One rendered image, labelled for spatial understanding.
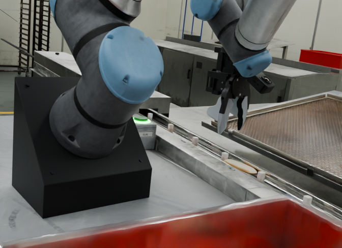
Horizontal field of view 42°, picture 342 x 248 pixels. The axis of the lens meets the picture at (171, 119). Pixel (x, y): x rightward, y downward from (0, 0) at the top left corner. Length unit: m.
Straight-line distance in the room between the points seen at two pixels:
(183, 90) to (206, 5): 4.20
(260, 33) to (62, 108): 0.39
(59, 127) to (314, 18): 5.30
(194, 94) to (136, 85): 4.24
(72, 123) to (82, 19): 0.19
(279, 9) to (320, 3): 5.12
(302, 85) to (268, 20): 3.11
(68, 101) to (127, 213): 0.24
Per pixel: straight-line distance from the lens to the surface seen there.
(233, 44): 0.92
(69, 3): 0.80
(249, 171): 1.07
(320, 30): 5.87
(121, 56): 0.71
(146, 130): 1.22
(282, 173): 1.22
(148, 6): 8.79
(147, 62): 0.73
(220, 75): 1.08
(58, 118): 0.84
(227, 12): 0.96
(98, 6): 0.77
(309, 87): 3.99
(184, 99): 5.11
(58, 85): 0.93
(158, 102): 1.51
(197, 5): 0.98
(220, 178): 1.01
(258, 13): 0.82
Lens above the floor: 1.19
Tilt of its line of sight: 13 degrees down
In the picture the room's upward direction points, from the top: 6 degrees clockwise
